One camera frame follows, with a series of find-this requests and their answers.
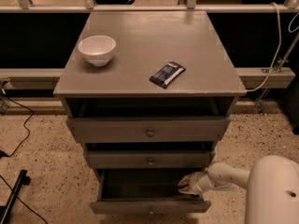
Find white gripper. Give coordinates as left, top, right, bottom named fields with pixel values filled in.
left=178, top=172, right=208, bottom=194

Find grey bottom drawer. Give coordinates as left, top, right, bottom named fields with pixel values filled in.
left=90, top=169, right=211, bottom=214

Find grey drawer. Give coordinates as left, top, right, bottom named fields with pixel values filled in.
left=83, top=150, right=215, bottom=169
left=66, top=117, right=230, bottom=143
left=90, top=169, right=211, bottom=214

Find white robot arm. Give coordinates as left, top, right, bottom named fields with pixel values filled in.
left=178, top=156, right=299, bottom=224

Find grey middle drawer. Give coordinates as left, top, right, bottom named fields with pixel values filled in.
left=83, top=150, right=215, bottom=169

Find grey top drawer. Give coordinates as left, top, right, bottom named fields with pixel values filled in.
left=66, top=117, right=230, bottom=143

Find grey wooden drawer cabinet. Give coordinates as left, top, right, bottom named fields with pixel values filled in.
left=52, top=10, right=247, bottom=179

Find metal diagonal strut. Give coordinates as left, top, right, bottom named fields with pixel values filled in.
left=255, top=33, right=299, bottom=115

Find blue snack packet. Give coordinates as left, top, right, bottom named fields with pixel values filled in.
left=149, top=62, right=186, bottom=89

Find black stand leg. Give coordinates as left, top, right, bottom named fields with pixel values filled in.
left=0, top=170, right=30, bottom=224

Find white ceramic bowl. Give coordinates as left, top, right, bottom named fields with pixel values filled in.
left=78, top=35, right=116, bottom=66

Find thin black cable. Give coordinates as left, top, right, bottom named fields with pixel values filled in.
left=0, top=175, right=50, bottom=224

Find black floor cable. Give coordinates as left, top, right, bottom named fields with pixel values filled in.
left=0, top=87, right=36, bottom=159

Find white cable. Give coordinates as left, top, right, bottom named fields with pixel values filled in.
left=245, top=2, right=282, bottom=93

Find metal railing frame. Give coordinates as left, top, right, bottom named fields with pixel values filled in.
left=0, top=0, right=299, bottom=13

